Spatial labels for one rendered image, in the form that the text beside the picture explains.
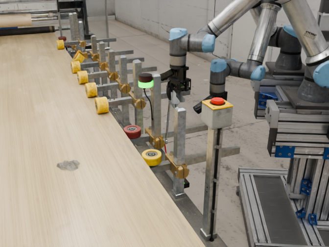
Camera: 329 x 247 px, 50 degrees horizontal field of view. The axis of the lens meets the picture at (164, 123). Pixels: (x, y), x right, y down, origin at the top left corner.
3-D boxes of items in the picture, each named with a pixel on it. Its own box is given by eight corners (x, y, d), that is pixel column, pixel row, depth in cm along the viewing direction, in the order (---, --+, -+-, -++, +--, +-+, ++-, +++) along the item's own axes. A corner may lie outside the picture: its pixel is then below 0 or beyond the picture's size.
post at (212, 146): (210, 230, 131) (218, 119, 111) (217, 238, 127) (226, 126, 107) (199, 233, 129) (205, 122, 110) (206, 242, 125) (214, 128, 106)
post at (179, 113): (179, 206, 155) (182, 105, 134) (183, 210, 152) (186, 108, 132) (172, 208, 154) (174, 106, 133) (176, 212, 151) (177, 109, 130)
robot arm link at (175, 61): (165, 54, 153) (178, 51, 158) (165, 64, 155) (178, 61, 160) (177, 58, 148) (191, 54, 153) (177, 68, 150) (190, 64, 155)
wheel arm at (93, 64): (142, 60, 260) (142, 55, 258) (144, 61, 257) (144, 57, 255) (74, 67, 242) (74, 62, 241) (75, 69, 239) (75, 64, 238)
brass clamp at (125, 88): (125, 86, 211) (124, 77, 209) (131, 92, 200) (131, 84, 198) (114, 86, 209) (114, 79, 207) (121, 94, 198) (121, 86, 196)
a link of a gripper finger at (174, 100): (177, 112, 160) (177, 93, 156) (168, 109, 164) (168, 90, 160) (182, 111, 162) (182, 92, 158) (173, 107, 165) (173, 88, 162)
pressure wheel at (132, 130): (138, 144, 171) (137, 122, 166) (144, 151, 164) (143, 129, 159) (122, 147, 168) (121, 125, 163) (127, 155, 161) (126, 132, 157)
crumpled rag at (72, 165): (83, 161, 136) (82, 157, 135) (76, 171, 130) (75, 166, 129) (61, 160, 137) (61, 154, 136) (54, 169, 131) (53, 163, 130)
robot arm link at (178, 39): (187, 31, 144) (167, 30, 146) (186, 57, 149) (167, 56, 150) (190, 27, 151) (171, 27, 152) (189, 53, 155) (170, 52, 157)
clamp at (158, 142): (154, 135, 174) (154, 126, 172) (165, 148, 163) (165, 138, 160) (143, 137, 172) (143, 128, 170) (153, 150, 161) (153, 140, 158)
